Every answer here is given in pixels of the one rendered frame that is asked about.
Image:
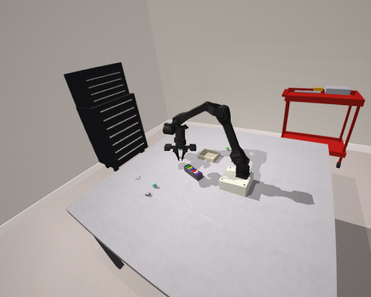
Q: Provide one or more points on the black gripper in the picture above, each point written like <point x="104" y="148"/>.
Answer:
<point x="180" y="144"/>

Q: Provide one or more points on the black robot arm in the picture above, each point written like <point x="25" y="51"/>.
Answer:
<point x="223" y="115"/>

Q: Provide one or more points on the beige open tray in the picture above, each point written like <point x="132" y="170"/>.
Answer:
<point x="208" y="155"/>

